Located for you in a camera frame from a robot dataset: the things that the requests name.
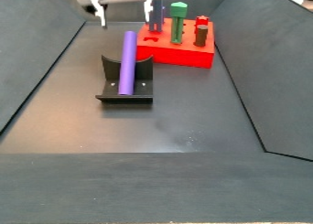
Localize purple cylinder peg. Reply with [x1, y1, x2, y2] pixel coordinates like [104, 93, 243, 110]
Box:
[119, 31, 136, 95]

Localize red foam peg board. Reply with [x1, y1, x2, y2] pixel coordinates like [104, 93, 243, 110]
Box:
[136, 18, 215, 69]

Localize blue-grey tall rectangular peg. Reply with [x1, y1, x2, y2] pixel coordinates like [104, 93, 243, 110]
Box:
[148, 0, 163, 32]

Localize green tall peg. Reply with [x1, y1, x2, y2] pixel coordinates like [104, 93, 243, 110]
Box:
[170, 2, 189, 44]

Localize red star peg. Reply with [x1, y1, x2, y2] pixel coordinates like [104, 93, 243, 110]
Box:
[194, 16, 209, 33]

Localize brown hexagonal peg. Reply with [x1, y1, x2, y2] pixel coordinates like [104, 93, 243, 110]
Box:
[194, 25, 207, 47]

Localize black curved cradle stand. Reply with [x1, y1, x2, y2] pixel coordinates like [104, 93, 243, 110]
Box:
[95, 57, 152, 104]

